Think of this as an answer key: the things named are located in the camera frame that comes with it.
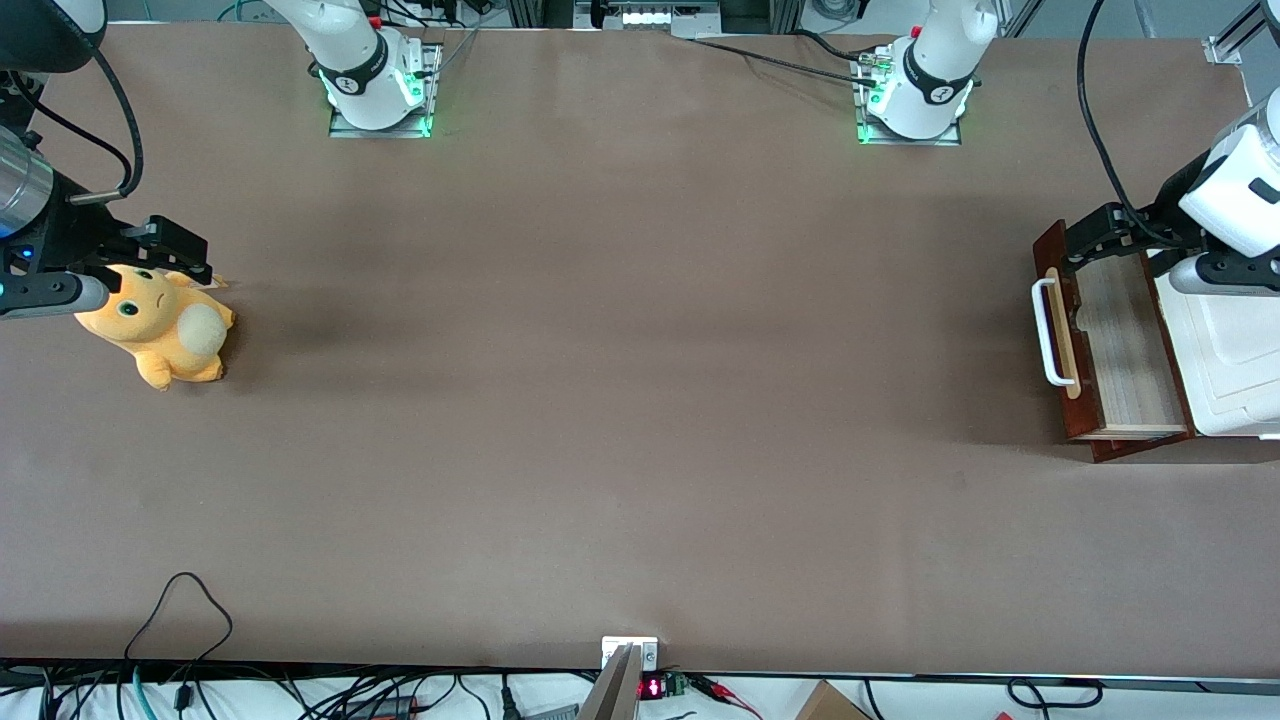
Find short black table cable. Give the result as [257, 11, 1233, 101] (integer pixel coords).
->
[795, 28, 867, 64]

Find white lit device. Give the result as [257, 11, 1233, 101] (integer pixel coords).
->
[575, 0, 721, 39]

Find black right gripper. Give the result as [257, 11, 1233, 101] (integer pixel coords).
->
[10, 172, 213, 288]

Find black power adapter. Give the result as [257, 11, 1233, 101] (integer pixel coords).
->
[345, 695, 419, 720]

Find black oval cable loop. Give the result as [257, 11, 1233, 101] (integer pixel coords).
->
[1005, 677, 1104, 711]

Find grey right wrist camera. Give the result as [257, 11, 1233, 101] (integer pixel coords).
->
[0, 272, 111, 321]

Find white metal bracket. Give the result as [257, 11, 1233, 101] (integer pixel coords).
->
[601, 636, 660, 671]

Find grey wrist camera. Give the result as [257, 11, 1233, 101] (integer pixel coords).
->
[1168, 252, 1280, 298]
[0, 272, 111, 321]

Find yellow plush toy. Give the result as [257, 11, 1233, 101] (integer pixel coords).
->
[75, 264, 237, 392]

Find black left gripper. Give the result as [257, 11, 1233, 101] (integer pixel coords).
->
[1065, 152, 1217, 264]

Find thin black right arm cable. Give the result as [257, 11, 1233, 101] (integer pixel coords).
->
[5, 75, 131, 171]

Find grey metal bar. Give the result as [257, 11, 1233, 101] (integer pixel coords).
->
[578, 645, 642, 720]

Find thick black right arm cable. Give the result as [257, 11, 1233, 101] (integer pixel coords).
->
[70, 45, 146, 206]

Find dark wood drawer white handle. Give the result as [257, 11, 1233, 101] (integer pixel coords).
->
[1030, 220, 1196, 442]

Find black looped cable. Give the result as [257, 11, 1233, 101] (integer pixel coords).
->
[125, 572, 234, 713]

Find aluminium frame profile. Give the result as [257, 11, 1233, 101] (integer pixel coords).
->
[1205, 0, 1280, 66]

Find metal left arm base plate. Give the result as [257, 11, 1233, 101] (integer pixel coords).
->
[853, 45, 966, 147]

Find long black table cable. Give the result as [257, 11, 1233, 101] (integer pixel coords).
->
[690, 35, 881, 89]

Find white drawer cabinet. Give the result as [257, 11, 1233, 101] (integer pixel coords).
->
[1090, 235, 1280, 463]

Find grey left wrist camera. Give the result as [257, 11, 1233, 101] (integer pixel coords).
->
[1168, 252, 1280, 298]

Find brown cardboard box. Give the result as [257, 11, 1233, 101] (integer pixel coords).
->
[795, 680, 873, 720]

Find red clip leads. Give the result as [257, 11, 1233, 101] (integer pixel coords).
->
[690, 675, 763, 717]

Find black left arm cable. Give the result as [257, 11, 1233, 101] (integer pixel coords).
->
[1075, 0, 1161, 241]

